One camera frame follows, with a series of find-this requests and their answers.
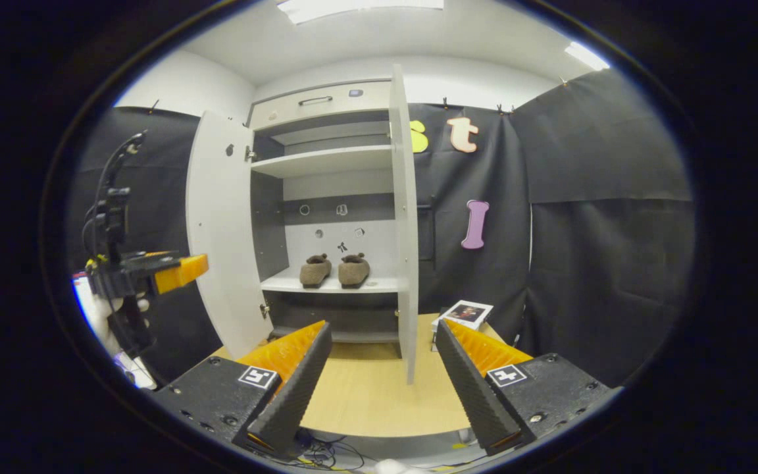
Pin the narrow ceiling light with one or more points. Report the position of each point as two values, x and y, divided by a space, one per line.
586 56

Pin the white shoe cabinet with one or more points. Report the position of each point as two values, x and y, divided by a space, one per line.
333 230

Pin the rectangular ceiling light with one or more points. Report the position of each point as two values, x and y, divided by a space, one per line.
359 8

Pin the computer monitor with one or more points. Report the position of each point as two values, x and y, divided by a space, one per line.
83 299

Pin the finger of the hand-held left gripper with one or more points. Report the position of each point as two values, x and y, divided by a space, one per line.
178 271

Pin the brown fuzzy shoe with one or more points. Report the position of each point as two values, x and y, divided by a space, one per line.
354 271
315 271

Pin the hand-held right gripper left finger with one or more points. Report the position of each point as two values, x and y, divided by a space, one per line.
297 388

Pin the black backdrop cloth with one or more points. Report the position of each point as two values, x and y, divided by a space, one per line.
603 250

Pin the stack of white books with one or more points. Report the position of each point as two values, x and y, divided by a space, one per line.
464 313

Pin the white cabinet drawer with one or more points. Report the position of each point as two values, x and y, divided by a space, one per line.
320 108

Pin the white cabinet door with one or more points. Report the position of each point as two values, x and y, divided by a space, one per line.
221 230
405 230

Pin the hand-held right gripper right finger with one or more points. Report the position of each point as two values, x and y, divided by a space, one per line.
471 388

